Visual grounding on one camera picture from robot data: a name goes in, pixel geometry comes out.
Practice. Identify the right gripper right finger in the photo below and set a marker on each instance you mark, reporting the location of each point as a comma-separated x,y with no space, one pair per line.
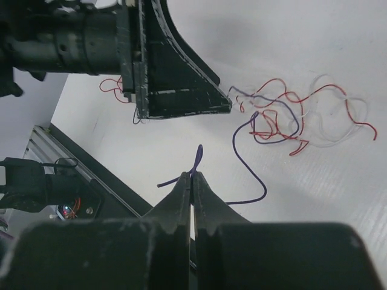
234,253

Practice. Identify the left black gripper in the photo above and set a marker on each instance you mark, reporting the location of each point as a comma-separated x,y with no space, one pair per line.
71,37

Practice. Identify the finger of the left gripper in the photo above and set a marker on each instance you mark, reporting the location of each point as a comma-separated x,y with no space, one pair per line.
171,80

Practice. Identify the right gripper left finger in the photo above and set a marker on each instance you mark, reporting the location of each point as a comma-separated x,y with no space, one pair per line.
151,252

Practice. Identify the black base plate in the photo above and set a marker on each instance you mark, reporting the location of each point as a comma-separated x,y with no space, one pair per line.
134,204

